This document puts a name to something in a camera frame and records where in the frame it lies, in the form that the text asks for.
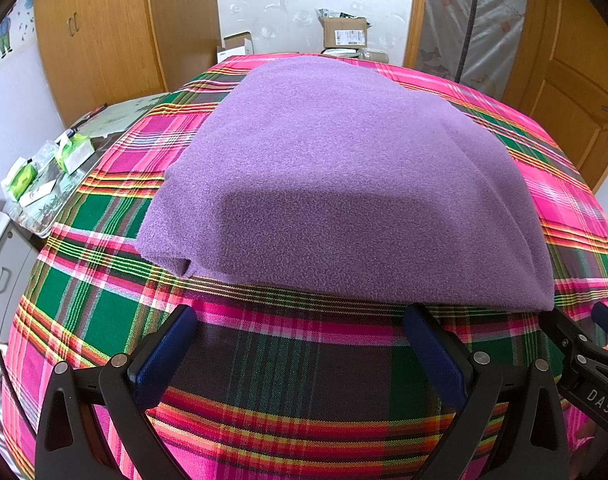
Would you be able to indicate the labelled brown cardboard box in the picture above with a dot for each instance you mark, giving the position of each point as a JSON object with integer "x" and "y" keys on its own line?
{"x": 344, "y": 35}

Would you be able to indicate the red black pen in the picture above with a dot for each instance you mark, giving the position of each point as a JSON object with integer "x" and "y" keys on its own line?
{"x": 89, "y": 116}

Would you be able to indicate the cartoon wall sticker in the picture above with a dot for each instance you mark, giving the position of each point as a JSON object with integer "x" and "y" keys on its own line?
{"x": 4, "y": 35}

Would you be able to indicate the clear plastic door curtain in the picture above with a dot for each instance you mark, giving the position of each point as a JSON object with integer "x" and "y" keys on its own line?
{"x": 448, "y": 25}

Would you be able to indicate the pink green plaid bed sheet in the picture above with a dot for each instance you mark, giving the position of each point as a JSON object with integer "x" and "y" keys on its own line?
{"x": 284, "y": 360}

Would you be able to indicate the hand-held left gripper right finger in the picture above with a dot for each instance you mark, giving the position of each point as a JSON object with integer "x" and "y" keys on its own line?
{"x": 433, "y": 355}

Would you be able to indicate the folding table with printed top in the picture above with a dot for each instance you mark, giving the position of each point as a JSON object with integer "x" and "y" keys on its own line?
{"x": 119, "y": 115}

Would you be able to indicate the wooden door frame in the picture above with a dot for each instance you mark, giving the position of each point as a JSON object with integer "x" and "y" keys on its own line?
{"x": 416, "y": 10}

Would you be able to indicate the wooden door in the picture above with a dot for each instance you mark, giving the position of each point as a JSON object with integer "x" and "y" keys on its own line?
{"x": 573, "y": 60}

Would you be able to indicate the purple fleece cloth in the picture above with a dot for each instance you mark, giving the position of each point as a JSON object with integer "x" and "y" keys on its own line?
{"x": 334, "y": 160}

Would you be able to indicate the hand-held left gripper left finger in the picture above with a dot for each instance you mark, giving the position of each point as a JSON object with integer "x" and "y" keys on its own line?
{"x": 164, "y": 355}

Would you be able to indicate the white cardboard box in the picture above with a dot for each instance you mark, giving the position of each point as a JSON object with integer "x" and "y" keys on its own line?
{"x": 236, "y": 47}

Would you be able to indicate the white carton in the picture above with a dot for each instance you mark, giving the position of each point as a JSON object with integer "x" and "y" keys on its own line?
{"x": 36, "y": 195}

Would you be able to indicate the black curtain zipper strip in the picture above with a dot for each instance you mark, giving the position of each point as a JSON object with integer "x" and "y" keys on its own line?
{"x": 471, "y": 10}

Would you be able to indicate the grey plastic parcel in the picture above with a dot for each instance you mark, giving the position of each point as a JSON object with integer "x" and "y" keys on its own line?
{"x": 371, "y": 54}

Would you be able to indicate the wooden wardrobe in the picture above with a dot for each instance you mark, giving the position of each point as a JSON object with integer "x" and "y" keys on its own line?
{"x": 109, "y": 35}

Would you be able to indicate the clear plastic packet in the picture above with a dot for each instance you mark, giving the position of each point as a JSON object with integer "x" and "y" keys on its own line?
{"x": 46, "y": 155}

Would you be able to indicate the green wipes pack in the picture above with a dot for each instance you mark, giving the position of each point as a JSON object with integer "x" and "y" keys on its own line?
{"x": 21, "y": 180}

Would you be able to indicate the green tissue box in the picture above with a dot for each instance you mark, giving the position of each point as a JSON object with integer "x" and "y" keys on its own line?
{"x": 76, "y": 152}

